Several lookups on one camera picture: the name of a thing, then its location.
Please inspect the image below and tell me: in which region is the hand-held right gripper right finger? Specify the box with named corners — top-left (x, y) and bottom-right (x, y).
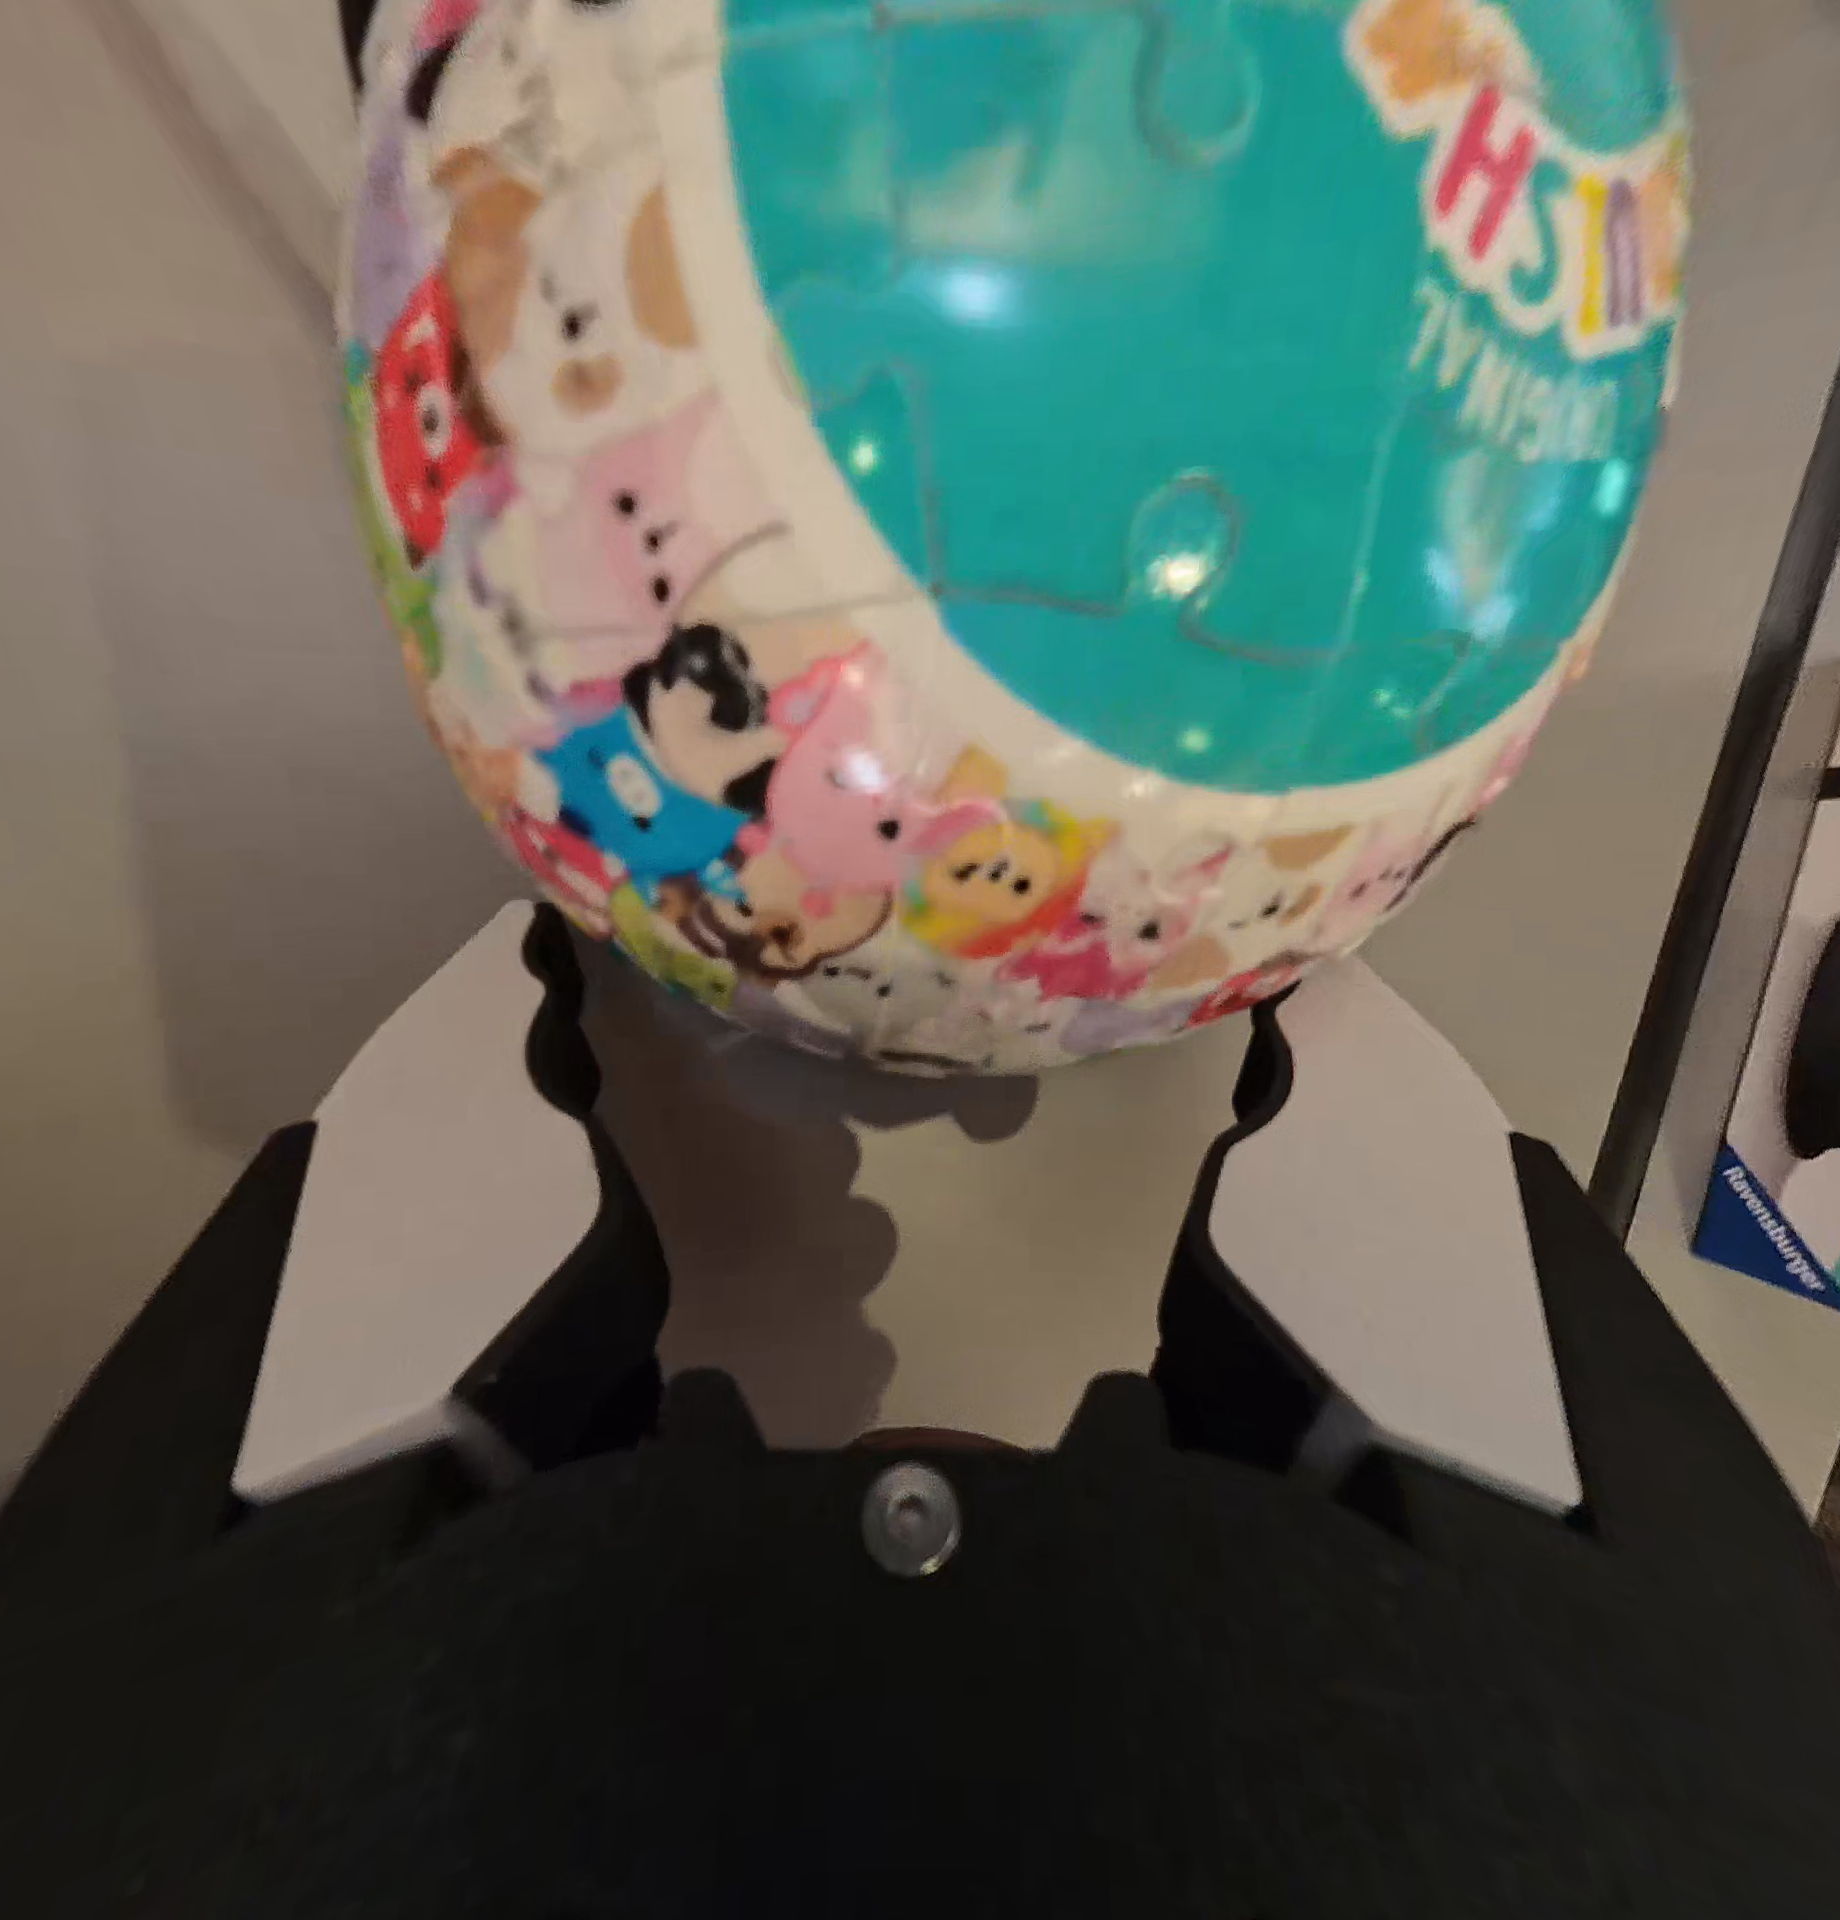
top-left (1152, 956), bottom-right (1584, 1516)

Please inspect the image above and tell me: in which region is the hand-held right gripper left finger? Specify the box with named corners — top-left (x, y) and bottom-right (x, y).
top-left (230, 895), bottom-right (673, 1503)

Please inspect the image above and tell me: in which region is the colourful puzzle ball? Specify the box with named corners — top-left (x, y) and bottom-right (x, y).
top-left (336, 0), bottom-right (1694, 1080)

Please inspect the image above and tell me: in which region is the printed puzzle box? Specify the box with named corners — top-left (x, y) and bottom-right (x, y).
top-left (1686, 651), bottom-right (1840, 1326)

